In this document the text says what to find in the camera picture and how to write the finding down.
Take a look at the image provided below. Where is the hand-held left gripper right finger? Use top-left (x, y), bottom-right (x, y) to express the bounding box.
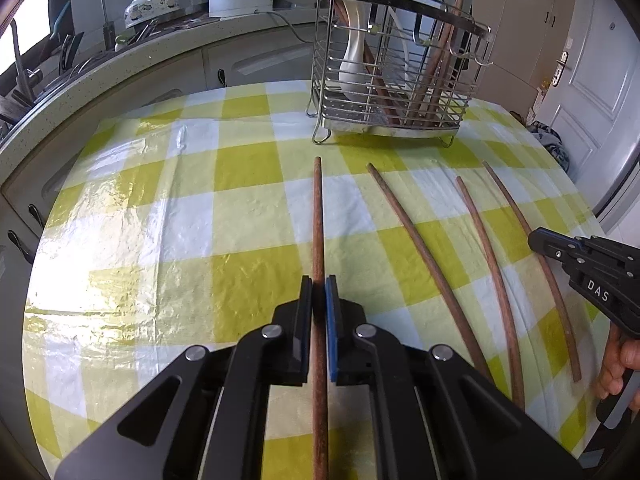
top-left (324, 274), bottom-right (586, 480)

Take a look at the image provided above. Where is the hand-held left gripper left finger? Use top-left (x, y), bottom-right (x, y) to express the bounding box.
top-left (54, 275), bottom-right (313, 480)

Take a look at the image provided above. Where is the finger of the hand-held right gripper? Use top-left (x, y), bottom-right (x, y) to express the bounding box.
top-left (527, 227), bottom-right (640, 282)

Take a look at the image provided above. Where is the metal wire utensil rack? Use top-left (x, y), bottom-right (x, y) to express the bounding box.
top-left (306, 0), bottom-right (493, 147)

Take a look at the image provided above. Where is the person's right hand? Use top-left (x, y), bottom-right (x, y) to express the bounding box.
top-left (597, 327), bottom-right (640, 401)

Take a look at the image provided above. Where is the bluish cloth pile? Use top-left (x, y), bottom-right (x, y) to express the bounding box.
top-left (527, 120), bottom-right (571, 171)

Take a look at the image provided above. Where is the yellow checked tablecloth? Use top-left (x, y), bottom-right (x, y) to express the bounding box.
top-left (22, 80), bottom-right (616, 480)

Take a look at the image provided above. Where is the white room door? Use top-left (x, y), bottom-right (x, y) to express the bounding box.
top-left (537, 0), bottom-right (640, 186)

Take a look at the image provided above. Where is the beige tall cabinet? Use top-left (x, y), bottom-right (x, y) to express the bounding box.
top-left (470, 0), bottom-right (581, 116)

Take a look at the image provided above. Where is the white ceramic spoon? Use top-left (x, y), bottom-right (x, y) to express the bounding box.
top-left (336, 0), bottom-right (381, 98)

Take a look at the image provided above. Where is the printed white bowl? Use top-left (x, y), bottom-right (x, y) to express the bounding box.
top-left (123, 0), bottom-right (181, 28)

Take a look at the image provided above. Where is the thin gooseneck faucet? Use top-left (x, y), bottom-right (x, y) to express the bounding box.
top-left (72, 0), bottom-right (116, 51)

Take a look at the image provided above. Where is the large chrome faucet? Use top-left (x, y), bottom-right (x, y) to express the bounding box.
top-left (10, 20), bottom-right (43, 96)

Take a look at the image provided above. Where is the window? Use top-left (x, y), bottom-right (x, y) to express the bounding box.
top-left (0, 0), bottom-right (56, 61)

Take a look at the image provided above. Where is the metal door handle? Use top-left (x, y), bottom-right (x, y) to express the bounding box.
top-left (552, 50), bottom-right (571, 86)

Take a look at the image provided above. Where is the kettle power cable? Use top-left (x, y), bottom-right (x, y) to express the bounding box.
top-left (255, 7), bottom-right (321, 46)

